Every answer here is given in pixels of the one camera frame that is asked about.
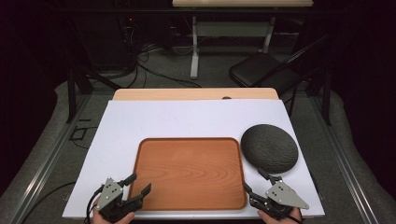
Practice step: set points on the brown wooden tray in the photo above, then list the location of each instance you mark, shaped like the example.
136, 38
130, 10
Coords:
190, 172

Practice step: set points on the person's left hand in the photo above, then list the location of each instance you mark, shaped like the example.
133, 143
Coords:
101, 219

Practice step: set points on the black folding chair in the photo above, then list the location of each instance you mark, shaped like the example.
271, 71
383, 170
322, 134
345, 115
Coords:
258, 70

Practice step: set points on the white table board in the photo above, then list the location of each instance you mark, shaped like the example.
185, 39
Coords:
174, 119

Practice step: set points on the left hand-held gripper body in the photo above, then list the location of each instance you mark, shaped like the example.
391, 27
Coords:
109, 194

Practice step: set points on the aluminium floor rail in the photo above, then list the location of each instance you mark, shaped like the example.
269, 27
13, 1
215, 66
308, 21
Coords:
344, 161
49, 161

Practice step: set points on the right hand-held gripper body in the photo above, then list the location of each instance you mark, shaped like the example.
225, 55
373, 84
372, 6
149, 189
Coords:
285, 196

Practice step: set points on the light wooden table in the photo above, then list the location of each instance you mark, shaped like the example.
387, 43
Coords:
186, 94

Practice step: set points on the black metal stand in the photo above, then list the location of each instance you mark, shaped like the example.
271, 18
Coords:
326, 99
72, 93

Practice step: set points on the person's right hand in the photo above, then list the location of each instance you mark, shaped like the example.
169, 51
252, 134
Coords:
274, 220

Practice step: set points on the desk with white legs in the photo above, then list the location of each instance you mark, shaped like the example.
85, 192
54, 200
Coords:
232, 29

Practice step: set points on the dark textured round plate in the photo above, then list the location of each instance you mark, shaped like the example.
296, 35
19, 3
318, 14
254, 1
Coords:
269, 147

